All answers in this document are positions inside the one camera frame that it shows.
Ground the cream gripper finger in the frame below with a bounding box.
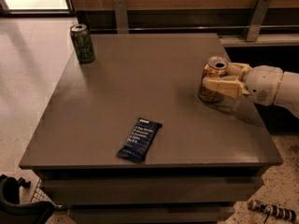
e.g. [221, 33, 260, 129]
[202, 76, 250, 98]
[227, 63, 251, 78]

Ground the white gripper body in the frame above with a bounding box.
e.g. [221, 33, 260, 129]
[243, 65, 283, 106]

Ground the orange drink can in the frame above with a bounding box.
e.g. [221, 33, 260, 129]
[198, 56, 229, 104]

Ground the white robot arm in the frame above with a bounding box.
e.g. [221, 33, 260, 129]
[203, 62, 299, 118]

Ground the green drink can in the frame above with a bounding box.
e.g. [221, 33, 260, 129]
[69, 23, 95, 63]

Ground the dark blue snack bar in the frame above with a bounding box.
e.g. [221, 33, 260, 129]
[117, 118, 163, 163]

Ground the grey drawer cabinet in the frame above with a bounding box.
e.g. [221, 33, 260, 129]
[20, 34, 282, 210]

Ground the black white striped tool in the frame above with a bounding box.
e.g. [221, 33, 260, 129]
[248, 200, 299, 223]

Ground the upper grey drawer front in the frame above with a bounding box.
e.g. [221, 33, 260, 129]
[41, 176, 263, 205]

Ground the grey drawer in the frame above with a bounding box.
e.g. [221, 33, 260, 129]
[68, 206, 235, 224]
[41, 176, 263, 205]

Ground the lower grey drawer front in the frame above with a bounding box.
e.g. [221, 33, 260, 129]
[68, 206, 235, 224]

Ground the black chair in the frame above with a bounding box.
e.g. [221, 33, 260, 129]
[0, 175, 54, 224]

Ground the right metal wall bracket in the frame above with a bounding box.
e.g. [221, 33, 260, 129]
[243, 0, 272, 42]

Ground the metal wall bracket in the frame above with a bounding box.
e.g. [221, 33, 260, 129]
[243, 0, 272, 42]
[113, 0, 129, 34]

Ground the left metal wall bracket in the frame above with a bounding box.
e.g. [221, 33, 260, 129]
[113, 0, 129, 34]

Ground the wire mesh basket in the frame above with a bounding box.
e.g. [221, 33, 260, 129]
[30, 180, 51, 203]

